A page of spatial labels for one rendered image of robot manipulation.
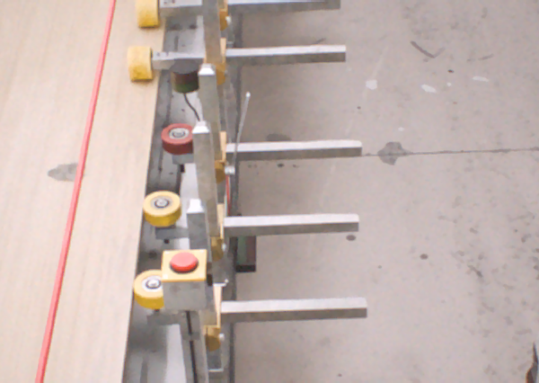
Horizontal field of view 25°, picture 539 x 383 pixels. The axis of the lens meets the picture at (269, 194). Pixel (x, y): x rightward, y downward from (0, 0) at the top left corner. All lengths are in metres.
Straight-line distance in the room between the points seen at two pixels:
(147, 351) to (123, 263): 0.28
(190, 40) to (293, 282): 0.80
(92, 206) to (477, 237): 1.61
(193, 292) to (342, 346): 1.60
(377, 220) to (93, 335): 1.77
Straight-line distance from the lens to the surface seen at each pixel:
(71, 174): 2.64
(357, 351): 3.45
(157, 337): 2.64
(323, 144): 2.74
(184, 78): 2.56
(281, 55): 2.88
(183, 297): 1.90
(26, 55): 3.10
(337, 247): 3.77
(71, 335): 2.28
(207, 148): 2.37
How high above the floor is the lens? 2.48
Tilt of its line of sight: 39 degrees down
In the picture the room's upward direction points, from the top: 3 degrees counter-clockwise
